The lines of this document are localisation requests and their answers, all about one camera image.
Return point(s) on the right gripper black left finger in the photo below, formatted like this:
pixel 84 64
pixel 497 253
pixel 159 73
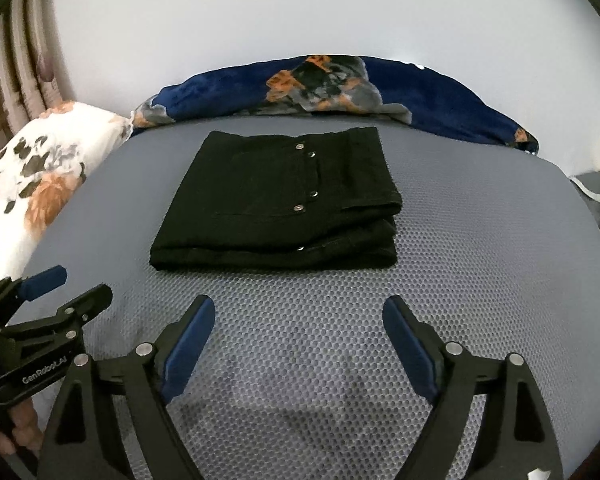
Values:
pixel 83 438

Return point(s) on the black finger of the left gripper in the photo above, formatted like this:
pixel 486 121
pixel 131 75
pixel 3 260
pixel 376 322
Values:
pixel 14 293
pixel 64 325

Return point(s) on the black pants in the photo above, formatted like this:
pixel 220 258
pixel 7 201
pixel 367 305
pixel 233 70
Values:
pixel 323 201

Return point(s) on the left hand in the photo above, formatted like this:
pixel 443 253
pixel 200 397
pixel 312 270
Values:
pixel 25 432

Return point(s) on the white floral pillow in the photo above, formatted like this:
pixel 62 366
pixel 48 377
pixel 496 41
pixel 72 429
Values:
pixel 43 166

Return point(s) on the grey mesh mattress cover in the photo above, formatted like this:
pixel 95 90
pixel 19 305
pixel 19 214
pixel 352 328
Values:
pixel 496 250

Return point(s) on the beige curtain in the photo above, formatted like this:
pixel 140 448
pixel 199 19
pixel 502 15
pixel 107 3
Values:
pixel 28 72

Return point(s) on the grey white-trimmed cloth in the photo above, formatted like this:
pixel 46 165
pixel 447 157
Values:
pixel 597 187

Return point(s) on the navy floral blanket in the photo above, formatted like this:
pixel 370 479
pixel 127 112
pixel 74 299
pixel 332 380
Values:
pixel 327 84

